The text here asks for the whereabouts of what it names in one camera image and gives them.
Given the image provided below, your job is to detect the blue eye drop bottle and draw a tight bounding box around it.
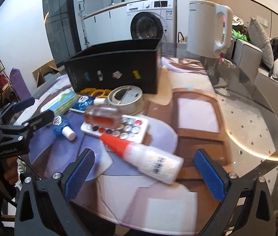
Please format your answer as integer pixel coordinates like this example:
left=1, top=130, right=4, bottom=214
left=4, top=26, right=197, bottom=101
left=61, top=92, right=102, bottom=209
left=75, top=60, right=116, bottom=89
left=72, top=95, right=108, bottom=111
left=52, top=115, right=76, bottom=141

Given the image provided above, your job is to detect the amber handle screwdriver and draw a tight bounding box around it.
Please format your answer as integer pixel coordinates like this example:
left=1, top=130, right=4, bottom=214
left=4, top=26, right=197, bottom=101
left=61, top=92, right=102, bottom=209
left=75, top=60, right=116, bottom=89
left=68, top=104, right=123, bottom=130

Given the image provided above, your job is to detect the white colourful button remote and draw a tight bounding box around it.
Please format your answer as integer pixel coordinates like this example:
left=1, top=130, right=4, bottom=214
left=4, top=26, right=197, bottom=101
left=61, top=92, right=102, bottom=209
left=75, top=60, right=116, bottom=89
left=81, top=114, right=149, bottom=143

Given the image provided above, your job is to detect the white glue bottle red cap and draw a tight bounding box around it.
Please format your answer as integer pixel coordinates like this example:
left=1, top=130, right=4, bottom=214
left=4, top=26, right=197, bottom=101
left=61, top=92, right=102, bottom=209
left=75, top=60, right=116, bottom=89
left=100, top=133, right=184, bottom=185

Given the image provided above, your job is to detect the left hand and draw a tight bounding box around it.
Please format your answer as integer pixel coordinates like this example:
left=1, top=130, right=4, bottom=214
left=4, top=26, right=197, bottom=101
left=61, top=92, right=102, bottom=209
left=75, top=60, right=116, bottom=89
left=0, top=156, right=19, bottom=185

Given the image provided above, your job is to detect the purple rolled mat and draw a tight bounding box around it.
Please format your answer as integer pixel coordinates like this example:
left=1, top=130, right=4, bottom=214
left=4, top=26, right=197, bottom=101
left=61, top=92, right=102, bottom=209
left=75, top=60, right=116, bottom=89
left=9, top=68, right=31, bottom=101

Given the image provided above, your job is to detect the brown cardboard box on floor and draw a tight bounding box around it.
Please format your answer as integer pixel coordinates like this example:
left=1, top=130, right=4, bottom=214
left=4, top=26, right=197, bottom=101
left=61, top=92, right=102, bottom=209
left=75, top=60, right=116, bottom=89
left=32, top=60, right=63, bottom=88

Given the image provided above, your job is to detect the upright mop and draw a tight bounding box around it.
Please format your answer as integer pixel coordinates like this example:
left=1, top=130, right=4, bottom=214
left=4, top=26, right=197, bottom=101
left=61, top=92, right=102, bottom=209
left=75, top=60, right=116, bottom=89
left=78, top=0, right=89, bottom=47

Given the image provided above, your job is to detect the black glass door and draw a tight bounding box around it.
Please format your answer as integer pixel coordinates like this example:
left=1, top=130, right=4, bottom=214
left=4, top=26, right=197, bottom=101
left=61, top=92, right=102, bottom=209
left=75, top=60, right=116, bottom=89
left=42, top=0, right=81, bottom=67

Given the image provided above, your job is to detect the black open cardboard box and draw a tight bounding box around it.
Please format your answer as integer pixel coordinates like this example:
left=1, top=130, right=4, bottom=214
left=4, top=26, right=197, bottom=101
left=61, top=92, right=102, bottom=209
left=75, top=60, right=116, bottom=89
left=64, top=38, right=162, bottom=94

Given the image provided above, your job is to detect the grey sofa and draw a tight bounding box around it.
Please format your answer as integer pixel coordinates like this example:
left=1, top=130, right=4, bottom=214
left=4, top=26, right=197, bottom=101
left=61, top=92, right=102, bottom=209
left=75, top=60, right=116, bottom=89
left=233, top=40, right=278, bottom=117

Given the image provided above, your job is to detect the white front-load washing machine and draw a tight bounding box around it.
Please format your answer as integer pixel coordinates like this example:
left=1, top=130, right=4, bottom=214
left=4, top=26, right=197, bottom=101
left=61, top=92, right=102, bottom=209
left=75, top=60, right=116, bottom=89
left=126, top=0, right=177, bottom=56

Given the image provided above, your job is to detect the woven wicker basket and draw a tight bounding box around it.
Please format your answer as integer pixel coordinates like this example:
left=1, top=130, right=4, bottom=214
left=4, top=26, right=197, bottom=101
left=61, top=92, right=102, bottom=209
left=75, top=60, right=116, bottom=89
left=177, top=31, right=187, bottom=43

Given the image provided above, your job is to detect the grey white pillow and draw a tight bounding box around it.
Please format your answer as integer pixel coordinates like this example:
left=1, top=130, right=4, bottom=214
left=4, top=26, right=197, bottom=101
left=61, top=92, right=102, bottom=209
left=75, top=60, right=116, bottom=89
left=247, top=17, right=274, bottom=69

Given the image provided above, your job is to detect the white electric kettle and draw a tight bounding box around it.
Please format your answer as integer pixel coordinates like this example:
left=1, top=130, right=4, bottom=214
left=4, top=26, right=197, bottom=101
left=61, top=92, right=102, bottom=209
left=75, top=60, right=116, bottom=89
left=187, top=0, right=233, bottom=59

